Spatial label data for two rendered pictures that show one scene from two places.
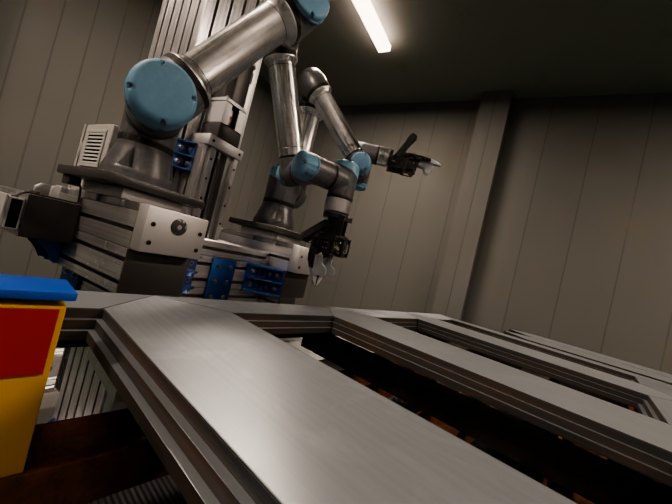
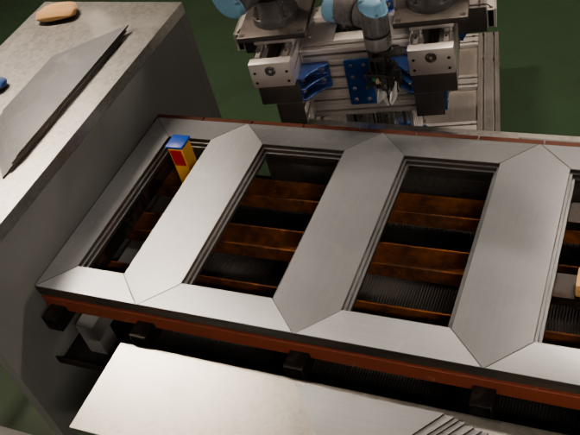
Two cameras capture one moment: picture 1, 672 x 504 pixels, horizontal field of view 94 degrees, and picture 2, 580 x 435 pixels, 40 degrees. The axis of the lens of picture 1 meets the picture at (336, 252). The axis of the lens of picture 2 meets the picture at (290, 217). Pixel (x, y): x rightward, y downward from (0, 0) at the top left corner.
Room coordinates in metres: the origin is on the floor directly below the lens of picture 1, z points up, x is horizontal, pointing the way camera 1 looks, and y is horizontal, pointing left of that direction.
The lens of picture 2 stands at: (0.27, -1.80, 2.33)
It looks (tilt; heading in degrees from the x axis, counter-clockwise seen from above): 43 degrees down; 82
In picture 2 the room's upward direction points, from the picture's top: 17 degrees counter-clockwise
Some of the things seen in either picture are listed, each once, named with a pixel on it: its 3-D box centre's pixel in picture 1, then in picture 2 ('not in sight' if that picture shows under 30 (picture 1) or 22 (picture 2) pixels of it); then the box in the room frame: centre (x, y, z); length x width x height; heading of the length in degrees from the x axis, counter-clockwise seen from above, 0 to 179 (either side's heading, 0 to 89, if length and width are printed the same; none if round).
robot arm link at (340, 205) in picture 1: (337, 208); (379, 40); (0.90, 0.02, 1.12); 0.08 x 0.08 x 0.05
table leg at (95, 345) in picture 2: not in sight; (129, 385); (-0.14, -0.09, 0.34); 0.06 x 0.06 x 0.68; 49
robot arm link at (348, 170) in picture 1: (342, 181); (372, 15); (0.90, 0.03, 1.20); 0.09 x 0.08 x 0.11; 125
